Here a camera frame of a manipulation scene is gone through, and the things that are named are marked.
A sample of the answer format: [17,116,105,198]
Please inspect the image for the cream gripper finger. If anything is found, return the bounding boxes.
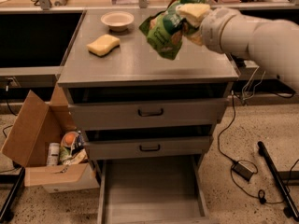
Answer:
[176,3,211,28]
[187,31,203,46]

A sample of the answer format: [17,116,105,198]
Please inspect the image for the green rice chip bag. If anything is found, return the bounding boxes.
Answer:
[139,0,205,60]

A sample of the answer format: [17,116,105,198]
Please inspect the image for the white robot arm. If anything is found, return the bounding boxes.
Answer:
[176,4,299,92]

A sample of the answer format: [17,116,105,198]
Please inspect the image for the top grey drawer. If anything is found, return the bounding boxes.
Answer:
[69,98,227,131]

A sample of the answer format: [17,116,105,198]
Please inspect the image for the grey drawer cabinet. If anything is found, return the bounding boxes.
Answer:
[57,7,241,224]

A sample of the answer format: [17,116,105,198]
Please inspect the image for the middle grey drawer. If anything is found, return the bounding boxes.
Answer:
[85,135,213,160]

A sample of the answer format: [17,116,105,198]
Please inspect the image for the open bottom grey drawer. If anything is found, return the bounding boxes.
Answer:
[97,156,220,224]

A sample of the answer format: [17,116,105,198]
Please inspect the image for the orange snack bag in box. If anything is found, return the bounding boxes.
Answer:
[59,132,86,165]

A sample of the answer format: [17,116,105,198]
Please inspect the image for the white power strip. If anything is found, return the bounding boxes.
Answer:
[241,60,258,69]

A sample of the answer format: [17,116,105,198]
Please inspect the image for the white bowl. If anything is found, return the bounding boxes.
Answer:
[101,11,135,32]

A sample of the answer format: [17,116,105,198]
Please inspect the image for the yellow sponge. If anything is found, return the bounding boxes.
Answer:
[87,35,121,57]

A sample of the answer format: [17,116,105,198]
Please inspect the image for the black power adapter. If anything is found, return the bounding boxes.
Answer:
[233,162,253,181]

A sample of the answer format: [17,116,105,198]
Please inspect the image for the open cardboard box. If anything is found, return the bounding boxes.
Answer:
[1,87,99,193]

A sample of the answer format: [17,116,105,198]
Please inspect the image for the white can in box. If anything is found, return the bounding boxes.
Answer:
[47,143,60,166]

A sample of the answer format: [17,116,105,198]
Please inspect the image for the black stand leg right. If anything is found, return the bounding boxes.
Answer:
[257,141,299,221]

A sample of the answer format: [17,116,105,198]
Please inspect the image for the black stand leg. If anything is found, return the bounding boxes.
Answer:
[257,141,299,221]
[0,168,25,224]

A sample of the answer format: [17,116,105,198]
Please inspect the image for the black stand leg left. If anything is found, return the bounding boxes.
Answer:
[0,168,25,224]

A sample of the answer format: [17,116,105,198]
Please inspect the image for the black power cable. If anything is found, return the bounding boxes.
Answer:
[217,91,286,205]

